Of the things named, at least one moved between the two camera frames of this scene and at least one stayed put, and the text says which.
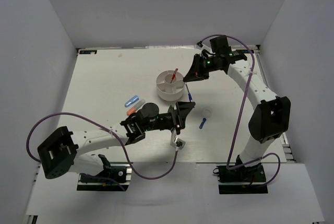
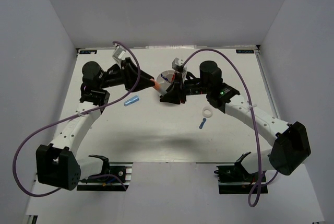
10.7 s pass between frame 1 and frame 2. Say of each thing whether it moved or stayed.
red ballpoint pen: stayed
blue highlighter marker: stayed
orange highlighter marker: moved
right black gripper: moved
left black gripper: moved
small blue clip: stayed
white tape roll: stayed
